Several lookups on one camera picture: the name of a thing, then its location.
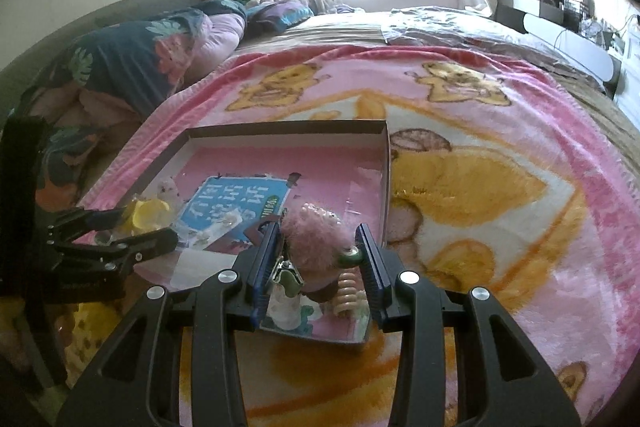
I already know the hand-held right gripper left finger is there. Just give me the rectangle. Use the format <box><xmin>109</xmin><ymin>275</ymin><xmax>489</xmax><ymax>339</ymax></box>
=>
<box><xmin>56</xmin><ymin>219</ymin><xmax>283</xmax><ymax>427</ymax></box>

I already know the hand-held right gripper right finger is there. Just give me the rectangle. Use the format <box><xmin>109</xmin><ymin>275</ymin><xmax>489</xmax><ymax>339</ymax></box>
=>
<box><xmin>354</xmin><ymin>223</ymin><xmax>583</xmax><ymax>427</ymax></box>

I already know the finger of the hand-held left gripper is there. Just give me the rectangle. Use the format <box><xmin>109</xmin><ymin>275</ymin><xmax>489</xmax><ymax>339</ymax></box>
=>
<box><xmin>47</xmin><ymin>227</ymin><xmax>180</xmax><ymax>303</ymax></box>
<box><xmin>46</xmin><ymin>204</ymin><xmax>132</xmax><ymax>240</ymax></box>

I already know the green hair clip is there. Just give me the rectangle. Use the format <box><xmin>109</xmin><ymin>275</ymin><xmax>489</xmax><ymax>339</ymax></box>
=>
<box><xmin>270</xmin><ymin>259</ymin><xmax>306</xmax><ymax>303</ymax></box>

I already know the yellow plastic clip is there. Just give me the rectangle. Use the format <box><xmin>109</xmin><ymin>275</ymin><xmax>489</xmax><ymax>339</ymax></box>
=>
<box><xmin>122</xmin><ymin>198</ymin><xmax>171</xmax><ymax>235</ymax></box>

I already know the tan spiral hair tie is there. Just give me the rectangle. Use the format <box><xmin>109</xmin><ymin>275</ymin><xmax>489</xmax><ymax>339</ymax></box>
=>
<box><xmin>334</xmin><ymin>269</ymin><xmax>362</xmax><ymax>318</ymax></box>

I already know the clear plastic bag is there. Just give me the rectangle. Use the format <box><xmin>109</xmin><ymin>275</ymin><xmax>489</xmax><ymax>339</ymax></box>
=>
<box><xmin>172</xmin><ymin>207</ymin><xmax>261</xmax><ymax>253</ymax></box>

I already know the pink fluffy hair tie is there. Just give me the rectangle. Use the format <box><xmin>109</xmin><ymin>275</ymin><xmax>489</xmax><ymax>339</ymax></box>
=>
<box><xmin>280</xmin><ymin>203</ymin><xmax>346</xmax><ymax>273</ymax></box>

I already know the shallow cardboard box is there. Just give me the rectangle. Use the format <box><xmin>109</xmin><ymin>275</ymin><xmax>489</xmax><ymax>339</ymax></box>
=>
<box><xmin>80</xmin><ymin>119</ymin><xmax>396</xmax><ymax>350</ymax></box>

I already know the white plush ornament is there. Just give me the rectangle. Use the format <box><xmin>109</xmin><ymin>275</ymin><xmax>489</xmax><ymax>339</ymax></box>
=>
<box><xmin>155</xmin><ymin>177</ymin><xmax>182</xmax><ymax>205</ymax></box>

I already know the pink book blue label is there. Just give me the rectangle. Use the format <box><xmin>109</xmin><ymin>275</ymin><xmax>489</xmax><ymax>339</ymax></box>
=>
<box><xmin>135</xmin><ymin>142</ymin><xmax>391</xmax><ymax>348</ymax></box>

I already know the pink printed blanket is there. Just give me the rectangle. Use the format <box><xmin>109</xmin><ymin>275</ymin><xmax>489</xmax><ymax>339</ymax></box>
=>
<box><xmin>55</xmin><ymin>44</ymin><xmax>640</xmax><ymax>427</ymax></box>

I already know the dark floral quilt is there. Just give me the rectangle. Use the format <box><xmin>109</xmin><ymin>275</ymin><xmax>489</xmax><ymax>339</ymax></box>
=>
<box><xmin>0</xmin><ymin>4</ymin><xmax>248</xmax><ymax>228</ymax></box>

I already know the grey padded headboard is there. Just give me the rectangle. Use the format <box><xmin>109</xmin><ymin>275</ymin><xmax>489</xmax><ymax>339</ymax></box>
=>
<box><xmin>0</xmin><ymin>0</ymin><xmax>206</xmax><ymax>72</ymax></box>

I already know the grey crumpled sheet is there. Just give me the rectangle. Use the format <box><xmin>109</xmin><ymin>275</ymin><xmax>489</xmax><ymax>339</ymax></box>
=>
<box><xmin>380</xmin><ymin>6</ymin><xmax>561</xmax><ymax>68</ymax></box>

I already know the purple pillow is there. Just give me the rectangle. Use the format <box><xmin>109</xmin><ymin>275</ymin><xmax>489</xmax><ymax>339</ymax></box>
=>
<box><xmin>245</xmin><ymin>0</ymin><xmax>316</xmax><ymax>30</ymax></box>

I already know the black and white shelf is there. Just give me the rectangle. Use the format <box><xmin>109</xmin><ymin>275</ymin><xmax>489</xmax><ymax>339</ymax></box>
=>
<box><xmin>500</xmin><ymin>0</ymin><xmax>596</xmax><ymax>30</ymax></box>

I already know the small green ring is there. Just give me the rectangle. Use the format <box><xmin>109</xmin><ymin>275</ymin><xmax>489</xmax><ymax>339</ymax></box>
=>
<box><xmin>336</xmin><ymin>244</ymin><xmax>362</xmax><ymax>268</ymax></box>

